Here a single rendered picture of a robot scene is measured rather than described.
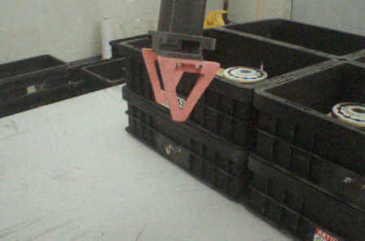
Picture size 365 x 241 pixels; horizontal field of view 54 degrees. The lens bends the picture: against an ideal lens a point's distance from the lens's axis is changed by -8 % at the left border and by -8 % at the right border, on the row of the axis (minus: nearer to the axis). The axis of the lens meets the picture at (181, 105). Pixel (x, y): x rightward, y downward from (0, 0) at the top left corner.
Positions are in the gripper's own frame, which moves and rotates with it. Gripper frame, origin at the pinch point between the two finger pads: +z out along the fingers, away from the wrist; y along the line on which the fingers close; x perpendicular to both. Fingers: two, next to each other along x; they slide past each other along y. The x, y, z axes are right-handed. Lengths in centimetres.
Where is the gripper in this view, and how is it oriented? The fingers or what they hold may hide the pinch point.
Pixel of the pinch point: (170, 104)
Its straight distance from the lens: 49.5
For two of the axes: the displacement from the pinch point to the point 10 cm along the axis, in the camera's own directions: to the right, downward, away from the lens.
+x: 9.6, 0.7, 2.7
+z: -1.3, 9.7, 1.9
